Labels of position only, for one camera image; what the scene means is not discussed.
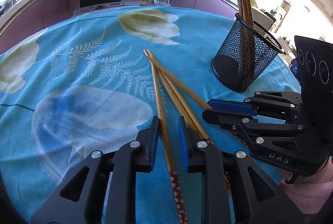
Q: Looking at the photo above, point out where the dark brown wooden chopstick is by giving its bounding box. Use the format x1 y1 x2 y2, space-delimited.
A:
239 0 257 79

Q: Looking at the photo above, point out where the pink sleeve right forearm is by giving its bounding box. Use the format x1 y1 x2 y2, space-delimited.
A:
279 159 332 215

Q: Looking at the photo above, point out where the right hand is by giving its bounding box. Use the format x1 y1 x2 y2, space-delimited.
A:
279 169 304 184

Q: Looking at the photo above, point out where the black mesh utensil holder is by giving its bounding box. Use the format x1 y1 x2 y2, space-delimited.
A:
211 13 284 92

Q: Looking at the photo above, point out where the blue floral tablecloth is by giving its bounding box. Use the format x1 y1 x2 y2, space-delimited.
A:
1 7 300 221

